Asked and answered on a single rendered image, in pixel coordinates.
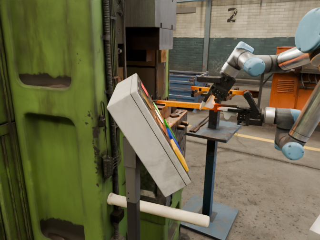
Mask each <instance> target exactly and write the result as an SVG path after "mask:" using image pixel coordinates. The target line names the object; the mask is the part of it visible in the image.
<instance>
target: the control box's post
mask: <svg viewBox="0 0 320 240"><path fill-rule="evenodd" d="M125 177H126V201H127V228H128V240H140V165H139V166H138V167H137V168H136V169H134V168H129V167H125Z"/></svg>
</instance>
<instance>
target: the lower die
mask: <svg viewBox="0 0 320 240"><path fill-rule="evenodd" d="M154 104H155V105H156V107H157V108H158V110H159V112H160V114H161V116H162V117H163V119H166V118H167V117H169V116H170V115H171V106H166V104H165V103H155V102H154Z"/></svg>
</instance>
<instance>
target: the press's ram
mask: <svg viewBox="0 0 320 240"><path fill-rule="evenodd" d="M176 8H177V0H125V28H163V29H169V30H176Z"/></svg>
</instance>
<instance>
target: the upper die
mask: <svg viewBox="0 0 320 240"><path fill-rule="evenodd" d="M172 47H173V30H169V29H163V28H126V49H127V50H171V49H172Z"/></svg>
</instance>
